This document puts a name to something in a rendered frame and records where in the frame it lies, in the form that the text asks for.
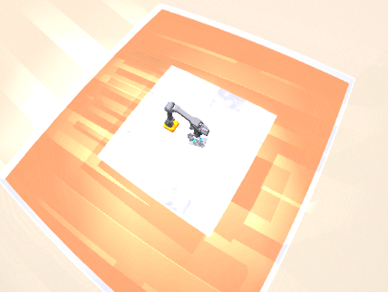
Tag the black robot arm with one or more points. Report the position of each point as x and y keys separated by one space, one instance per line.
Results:
x=194 y=122

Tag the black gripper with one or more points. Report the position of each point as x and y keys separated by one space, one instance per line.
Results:
x=196 y=134

